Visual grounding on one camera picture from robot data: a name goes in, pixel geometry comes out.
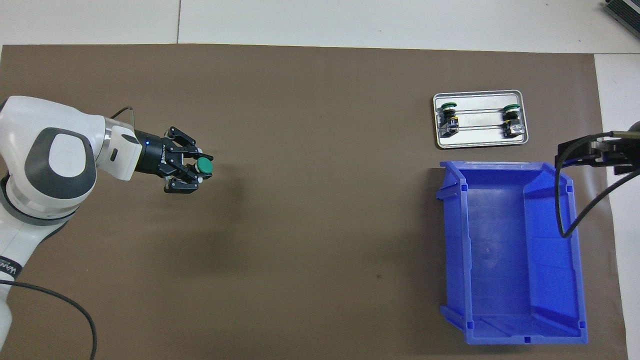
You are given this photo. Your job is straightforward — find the grey ribbed device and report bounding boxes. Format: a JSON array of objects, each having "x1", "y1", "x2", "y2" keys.
[{"x1": 602, "y1": 0, "x2": 640, "y2": 36}]

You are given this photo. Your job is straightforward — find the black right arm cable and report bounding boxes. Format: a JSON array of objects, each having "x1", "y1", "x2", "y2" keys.
[{"x1": 555, "y1": 131, "x2": 640, "y2": 238}]

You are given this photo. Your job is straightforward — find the brown table mat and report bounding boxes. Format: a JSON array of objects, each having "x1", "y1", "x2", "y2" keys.
[{"x1": 0, "y1": 44, "x2": 629, "y2": 360}]

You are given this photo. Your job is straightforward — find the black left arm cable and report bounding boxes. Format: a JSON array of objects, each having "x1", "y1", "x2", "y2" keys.
[{"x1": 0, "y1": 106, "x2": 136, "y2": 360}]

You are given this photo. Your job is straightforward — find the green push button switch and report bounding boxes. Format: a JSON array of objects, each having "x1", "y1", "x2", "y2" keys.
[
  {"x1": 501, "y1": 103, "x2": 526, "y2": 139},
  {"x1": 186, "y1": 158, "x2": 215, "y2": 178},
  {"x1": 436, "y1": 101, "x2": 461, "y2": 137}
]

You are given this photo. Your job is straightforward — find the blue plastic storage bin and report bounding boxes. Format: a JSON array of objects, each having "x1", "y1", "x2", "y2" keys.
[{"x1": 436, "y1": 160, "x2": 589, "y2": 346}]

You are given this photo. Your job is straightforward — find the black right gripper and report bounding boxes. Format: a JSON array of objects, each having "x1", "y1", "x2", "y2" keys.
[{"x1": 556, "y1": 136, "x2": 640, "y2": 176}]

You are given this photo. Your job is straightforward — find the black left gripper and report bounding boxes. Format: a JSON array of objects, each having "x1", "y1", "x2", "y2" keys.
[{"x1": 134, "y1": 126, "x2": 215, "y2": 195}]

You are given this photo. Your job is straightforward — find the grey metal tray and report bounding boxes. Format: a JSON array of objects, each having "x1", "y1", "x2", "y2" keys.
[{"x1": 432, "y1": 89, "x2": 530, "y2": 150}]

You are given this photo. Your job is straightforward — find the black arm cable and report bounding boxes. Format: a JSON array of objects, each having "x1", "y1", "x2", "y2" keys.
[
  {"x1": 555, "y1": 131, "x2": 640, "y2": 238},
  {"x1": 0, "y1": 106, "x2": 136, "y2": 360}
]

